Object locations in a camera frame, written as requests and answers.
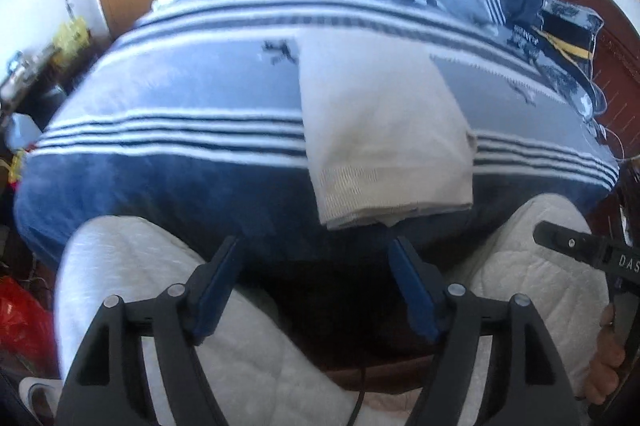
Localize person's white quilted pants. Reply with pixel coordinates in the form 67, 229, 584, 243
54, 193, 618, 426

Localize dark pillow with yellow stripe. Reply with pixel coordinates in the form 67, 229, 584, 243
509, 0, 607, 107

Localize yellow plastic bag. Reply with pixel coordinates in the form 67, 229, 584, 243
52, 19, 92, 63

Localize black cable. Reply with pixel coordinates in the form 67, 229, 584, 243
347, 363, 370, 426

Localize pale blue plastic container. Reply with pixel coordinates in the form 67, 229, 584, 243
6, 113, 45, 153

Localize person's right hand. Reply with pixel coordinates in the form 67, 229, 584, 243
582, 306, 627, 407

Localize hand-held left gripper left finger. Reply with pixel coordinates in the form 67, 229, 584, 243
57, 235, 243, 426

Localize beige knit sweater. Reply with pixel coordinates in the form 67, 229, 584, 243
297, 34, 478, 230

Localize red plastic bag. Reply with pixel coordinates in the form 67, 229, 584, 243
0, 276, 60, 379

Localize white shoe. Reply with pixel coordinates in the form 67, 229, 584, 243
17, 376, 65, 418

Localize white cable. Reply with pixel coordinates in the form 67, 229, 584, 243
579, 81, 640, 164

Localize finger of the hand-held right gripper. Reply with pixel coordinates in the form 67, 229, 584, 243
533, 221, 609, 280

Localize cluttered side table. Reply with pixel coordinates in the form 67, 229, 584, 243
0, 50, 68, 119

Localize dark wooden headboard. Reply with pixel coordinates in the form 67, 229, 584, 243
462, 0, 640, 159

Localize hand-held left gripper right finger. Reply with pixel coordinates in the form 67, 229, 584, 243
387, 235, 581, 426

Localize blue white striped blanket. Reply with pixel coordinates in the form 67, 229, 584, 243
12, 0, 622, 268

